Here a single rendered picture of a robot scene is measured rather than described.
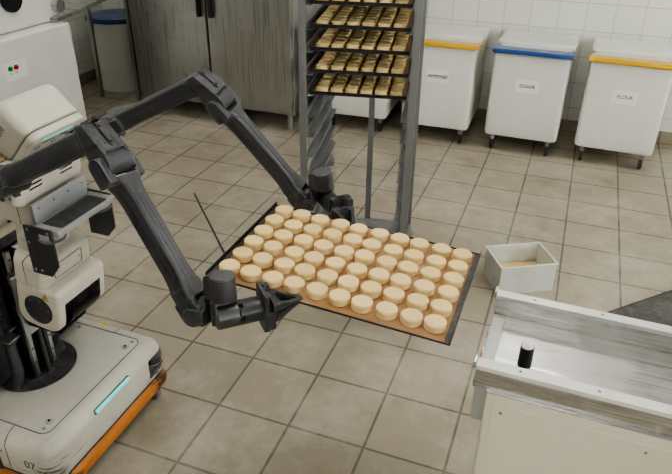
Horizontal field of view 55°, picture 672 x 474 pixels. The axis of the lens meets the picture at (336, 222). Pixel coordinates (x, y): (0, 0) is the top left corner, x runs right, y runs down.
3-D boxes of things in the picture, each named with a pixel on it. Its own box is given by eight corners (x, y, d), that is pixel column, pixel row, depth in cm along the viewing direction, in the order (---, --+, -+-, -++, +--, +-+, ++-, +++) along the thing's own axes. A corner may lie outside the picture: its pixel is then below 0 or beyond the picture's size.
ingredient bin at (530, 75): (479, 150, 489) (492, 47, 452) (493, 123, 542) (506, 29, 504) (553, 161, 472) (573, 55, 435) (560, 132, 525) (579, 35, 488)
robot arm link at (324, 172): (304, 194, 203) (295, 210, 196) (297, 162, 197) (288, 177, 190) (340, 195, 200) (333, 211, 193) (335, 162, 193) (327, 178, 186)
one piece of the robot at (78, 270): (-25, 331, 205) (-57, 157, 173) (59, 270, 236) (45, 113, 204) (43, 360, 199) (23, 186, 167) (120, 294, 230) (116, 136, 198)
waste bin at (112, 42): (166, 80, 636) (158, 11, 604) (133, 96, 592) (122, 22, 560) (120, 74, 652) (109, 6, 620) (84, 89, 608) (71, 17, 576)
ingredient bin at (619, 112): (568, 163, 471) (589, 56, 434) (576, 134, 523) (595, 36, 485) (649, 176, 453) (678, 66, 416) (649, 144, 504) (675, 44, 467)
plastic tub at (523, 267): (535, 267, 348) (539, 241, 340) (553, 290, 329) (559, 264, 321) (481, 271, 343) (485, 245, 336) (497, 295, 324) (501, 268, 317)
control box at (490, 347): (499, 360, 177) (506, 319, 170) (483, 421, 157) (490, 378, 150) (485, 357, 178) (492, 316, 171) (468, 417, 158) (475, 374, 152)
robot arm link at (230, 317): (209, 324, 147) (215, 335, 142) (206, 297, 145) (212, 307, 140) (239, 318, 149) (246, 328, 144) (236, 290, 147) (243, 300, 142)
